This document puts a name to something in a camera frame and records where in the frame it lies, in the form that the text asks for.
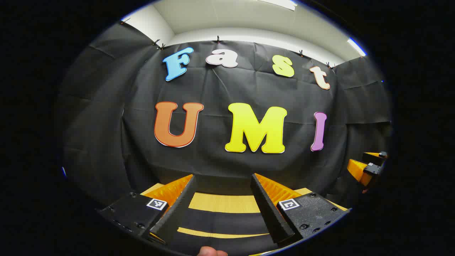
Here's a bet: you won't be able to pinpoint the black backdrop cloth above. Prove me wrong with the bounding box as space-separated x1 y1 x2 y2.
60 21 391 207

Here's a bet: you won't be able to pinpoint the dark jeans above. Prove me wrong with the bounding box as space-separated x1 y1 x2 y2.
162 213 285 256

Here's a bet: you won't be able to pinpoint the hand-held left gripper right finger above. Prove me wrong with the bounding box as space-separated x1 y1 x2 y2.
250 173 353 245

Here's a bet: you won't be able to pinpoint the ceiling light panel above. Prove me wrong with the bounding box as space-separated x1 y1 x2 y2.
347 37 367 58
257 0 298 11

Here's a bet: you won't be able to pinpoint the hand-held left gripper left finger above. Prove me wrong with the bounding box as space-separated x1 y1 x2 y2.
97 174 198 246

